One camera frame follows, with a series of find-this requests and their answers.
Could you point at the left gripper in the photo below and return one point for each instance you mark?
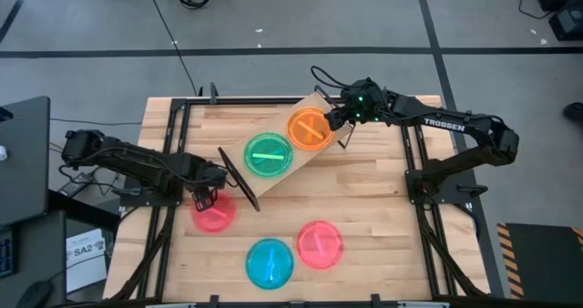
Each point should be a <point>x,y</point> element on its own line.
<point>205,176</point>

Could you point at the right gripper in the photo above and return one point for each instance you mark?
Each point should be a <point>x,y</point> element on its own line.
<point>366,103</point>

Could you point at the pink transparent plastic plate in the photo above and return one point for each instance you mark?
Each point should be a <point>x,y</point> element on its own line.
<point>328,253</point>
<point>218,221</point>

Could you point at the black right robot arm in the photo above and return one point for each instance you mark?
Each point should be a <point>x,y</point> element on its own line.
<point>444,123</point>

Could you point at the black keyboard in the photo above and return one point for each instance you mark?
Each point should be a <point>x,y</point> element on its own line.
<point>5,253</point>

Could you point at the green transparent plastic plate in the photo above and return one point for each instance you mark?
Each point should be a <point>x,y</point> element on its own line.
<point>268,156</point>

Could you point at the white SA2 paper sheet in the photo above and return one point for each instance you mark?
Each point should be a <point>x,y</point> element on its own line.
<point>84,267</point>

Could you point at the small white device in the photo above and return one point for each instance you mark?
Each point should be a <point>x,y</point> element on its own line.
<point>3,153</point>

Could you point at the black metal rig frame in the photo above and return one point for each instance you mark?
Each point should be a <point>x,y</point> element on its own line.
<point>255,101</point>

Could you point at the black computer mouse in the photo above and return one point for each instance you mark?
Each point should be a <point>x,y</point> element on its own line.
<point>33,295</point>

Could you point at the dark grey side table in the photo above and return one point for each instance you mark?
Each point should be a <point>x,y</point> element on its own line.
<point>25,171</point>

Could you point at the person's shoe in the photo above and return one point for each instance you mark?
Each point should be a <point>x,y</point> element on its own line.
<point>575,112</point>

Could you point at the wooden tray board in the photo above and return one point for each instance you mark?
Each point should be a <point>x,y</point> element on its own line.
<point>298,158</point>

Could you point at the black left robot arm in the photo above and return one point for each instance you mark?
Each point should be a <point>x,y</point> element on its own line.
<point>136,160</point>

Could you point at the black power brick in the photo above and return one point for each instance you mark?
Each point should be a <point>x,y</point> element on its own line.
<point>75,185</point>

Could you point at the black yellow hazard mat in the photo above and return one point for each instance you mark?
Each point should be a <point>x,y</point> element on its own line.
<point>542,262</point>

